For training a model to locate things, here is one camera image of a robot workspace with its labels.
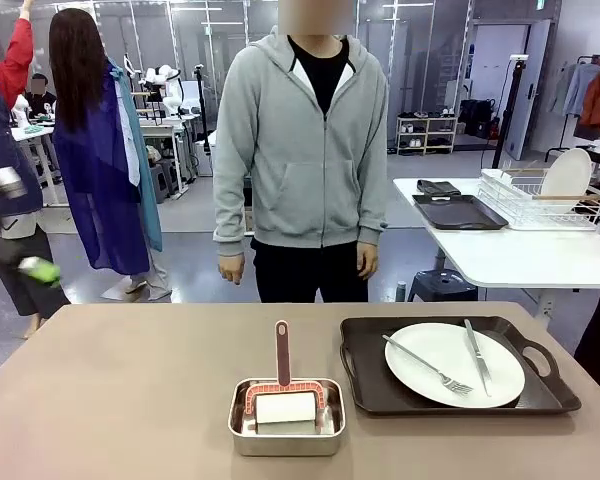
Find black metal stool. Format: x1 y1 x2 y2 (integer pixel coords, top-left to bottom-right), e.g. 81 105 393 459
407 268 480 304

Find person's left hand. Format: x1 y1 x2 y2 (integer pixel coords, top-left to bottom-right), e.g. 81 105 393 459
355 240 379 282

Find black bags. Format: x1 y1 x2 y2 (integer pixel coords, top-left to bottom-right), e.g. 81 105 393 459
458 98 496 140

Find white background desk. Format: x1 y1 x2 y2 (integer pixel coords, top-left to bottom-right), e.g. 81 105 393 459
138 112 201 197

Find black clothes rack with garments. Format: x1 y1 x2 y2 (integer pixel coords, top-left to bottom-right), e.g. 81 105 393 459
544 53 600 162

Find long-haired figure in blue robe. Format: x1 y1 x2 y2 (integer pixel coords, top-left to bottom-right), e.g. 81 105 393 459
48 7 174 302

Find person's right forearm grey sleeve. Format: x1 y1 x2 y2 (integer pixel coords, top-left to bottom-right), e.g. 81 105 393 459
213 184 247 259

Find folded black cloth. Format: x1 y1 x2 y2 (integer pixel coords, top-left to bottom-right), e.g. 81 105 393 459
416 178 462 197

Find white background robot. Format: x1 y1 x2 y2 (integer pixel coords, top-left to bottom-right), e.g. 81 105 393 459
143 63 187 117

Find dark brown serving tray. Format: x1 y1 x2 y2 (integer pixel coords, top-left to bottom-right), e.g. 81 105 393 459
339 315 583 418
412 193 510 232

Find black tripod with white device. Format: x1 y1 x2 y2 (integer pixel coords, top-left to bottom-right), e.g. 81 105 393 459
492 53 530 171

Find person in grey hoodie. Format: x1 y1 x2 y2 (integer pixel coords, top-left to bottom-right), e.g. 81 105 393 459
212 32 389 304

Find silver fork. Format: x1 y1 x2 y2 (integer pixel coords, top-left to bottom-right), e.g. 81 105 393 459
382 333 475 395

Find red brown lint roller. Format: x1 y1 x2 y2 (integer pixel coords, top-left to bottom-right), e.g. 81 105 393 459
244 319 327 426

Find white wire dish rack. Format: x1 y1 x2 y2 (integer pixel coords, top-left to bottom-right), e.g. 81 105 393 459
478 159 600 232

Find person's right hand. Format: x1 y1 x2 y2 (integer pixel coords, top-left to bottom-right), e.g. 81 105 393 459
218 253 247 286

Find white side table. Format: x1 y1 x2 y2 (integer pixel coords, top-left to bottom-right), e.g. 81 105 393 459
392 177 600 321

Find person's left forearm grey sleeve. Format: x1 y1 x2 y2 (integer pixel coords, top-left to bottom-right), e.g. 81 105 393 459
356 174 389 247

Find silver table knife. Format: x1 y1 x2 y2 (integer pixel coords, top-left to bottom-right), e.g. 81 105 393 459
463 318 494 398

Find figure in red with denim apron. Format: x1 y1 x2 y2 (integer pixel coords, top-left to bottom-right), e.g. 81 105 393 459
0 0 72 341

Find white round plate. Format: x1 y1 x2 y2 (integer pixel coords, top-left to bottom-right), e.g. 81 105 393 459
383 322 527 409
539 148 595 202

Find white shoe rack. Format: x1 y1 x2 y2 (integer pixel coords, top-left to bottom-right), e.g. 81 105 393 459
395 112 459 156

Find rectangular steel container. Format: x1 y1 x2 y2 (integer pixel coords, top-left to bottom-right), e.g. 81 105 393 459
228 377 347 457

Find seated person in dark clothes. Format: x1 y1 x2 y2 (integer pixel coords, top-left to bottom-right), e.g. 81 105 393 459
23 73 57 120

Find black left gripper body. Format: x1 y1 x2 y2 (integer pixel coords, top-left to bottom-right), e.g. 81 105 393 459
0 167 32 262

